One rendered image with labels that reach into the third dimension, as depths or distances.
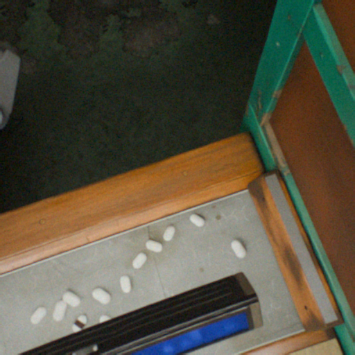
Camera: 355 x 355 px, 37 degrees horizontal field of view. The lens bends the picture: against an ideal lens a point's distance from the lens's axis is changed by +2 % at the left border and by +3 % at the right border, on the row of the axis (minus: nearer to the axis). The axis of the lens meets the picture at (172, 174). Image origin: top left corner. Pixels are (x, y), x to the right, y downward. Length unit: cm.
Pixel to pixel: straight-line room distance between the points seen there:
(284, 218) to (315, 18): 44
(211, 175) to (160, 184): 11
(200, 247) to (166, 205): 11
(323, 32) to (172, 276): 61
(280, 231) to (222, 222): 15
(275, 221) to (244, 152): 19
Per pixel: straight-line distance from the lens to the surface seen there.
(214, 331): 77
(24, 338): 115
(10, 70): 85
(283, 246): 104
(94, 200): 112
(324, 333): 111
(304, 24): 73
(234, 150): 114
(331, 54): 68
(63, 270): 114
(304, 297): 103
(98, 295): 110
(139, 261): 110
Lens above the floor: 185
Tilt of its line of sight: 75 degrees down
